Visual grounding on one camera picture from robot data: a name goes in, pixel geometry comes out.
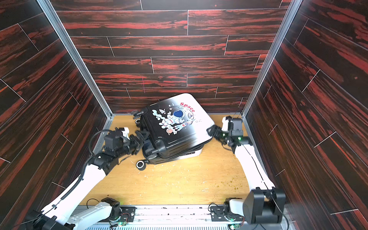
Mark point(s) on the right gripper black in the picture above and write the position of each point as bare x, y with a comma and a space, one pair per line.
219, 133

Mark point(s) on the aluminium front rail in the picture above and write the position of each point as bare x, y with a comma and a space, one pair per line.
183, 217

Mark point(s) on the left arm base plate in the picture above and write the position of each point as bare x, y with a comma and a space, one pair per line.
121, 214

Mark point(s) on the black white astronaut suitcase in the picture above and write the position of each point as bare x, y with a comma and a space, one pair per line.
177, 129

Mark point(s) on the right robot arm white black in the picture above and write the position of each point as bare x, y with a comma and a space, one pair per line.
265, 203

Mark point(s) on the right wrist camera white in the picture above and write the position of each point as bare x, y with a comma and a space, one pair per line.
225, 123

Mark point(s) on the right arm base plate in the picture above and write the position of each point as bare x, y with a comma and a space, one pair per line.
219, 214

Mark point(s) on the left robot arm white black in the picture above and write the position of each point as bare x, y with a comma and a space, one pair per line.
58, 214

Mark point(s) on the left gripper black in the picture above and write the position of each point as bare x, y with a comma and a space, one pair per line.
138, 145

